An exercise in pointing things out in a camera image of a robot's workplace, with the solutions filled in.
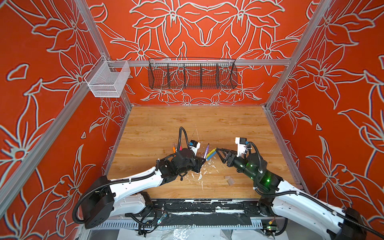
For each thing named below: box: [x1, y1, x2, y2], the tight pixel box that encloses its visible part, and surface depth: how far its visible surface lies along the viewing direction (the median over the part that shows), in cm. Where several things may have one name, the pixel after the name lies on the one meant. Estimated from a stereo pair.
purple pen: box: [203, 143, 210, 159], surface depth 79 cm
